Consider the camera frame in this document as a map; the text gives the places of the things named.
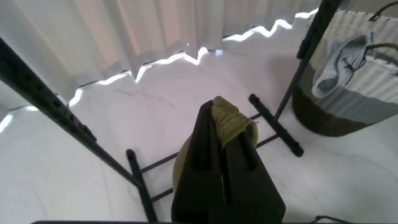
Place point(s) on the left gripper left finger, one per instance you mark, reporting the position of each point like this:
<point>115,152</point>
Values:
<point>199,186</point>

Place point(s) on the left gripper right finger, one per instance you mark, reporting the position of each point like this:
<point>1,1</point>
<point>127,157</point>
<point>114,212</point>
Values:
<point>255,193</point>

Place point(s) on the green long-sleeved shirt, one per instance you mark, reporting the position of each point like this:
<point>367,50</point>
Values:
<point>228,118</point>

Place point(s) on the pale grey shorts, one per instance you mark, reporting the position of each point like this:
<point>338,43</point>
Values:
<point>339,68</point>

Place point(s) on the white laundry basket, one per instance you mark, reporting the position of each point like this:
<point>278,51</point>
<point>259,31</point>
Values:
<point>367,81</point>

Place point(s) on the black clothes rack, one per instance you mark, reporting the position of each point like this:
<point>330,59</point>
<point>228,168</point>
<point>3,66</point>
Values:
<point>46,99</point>

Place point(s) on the white curtain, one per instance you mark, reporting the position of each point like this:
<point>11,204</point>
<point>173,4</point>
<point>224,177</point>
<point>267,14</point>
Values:
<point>124,31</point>

